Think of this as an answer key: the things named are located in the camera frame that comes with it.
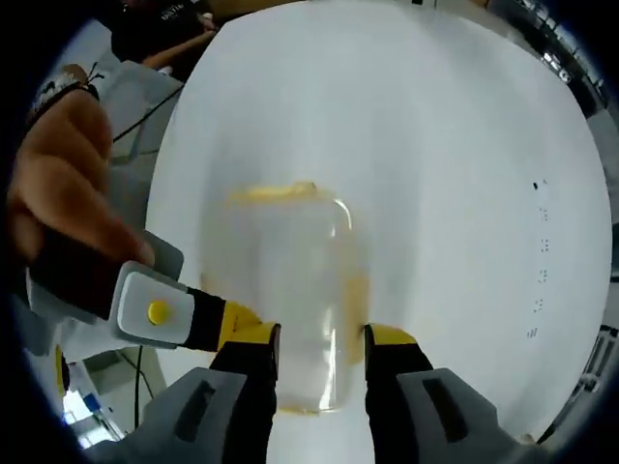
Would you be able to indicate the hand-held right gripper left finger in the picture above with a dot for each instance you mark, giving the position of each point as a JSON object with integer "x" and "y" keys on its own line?
{"x": 213, "y": 425}

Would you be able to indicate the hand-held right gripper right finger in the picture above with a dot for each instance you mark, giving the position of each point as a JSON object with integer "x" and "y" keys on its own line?
{"x": 425, "y": 425}

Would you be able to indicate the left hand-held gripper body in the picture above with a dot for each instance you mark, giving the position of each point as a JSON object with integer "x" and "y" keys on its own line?
{"x": 72, "y": 290}

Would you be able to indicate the person's left hand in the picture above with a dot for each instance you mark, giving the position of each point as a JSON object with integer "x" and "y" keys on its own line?
{"x": 63, "y": 169}

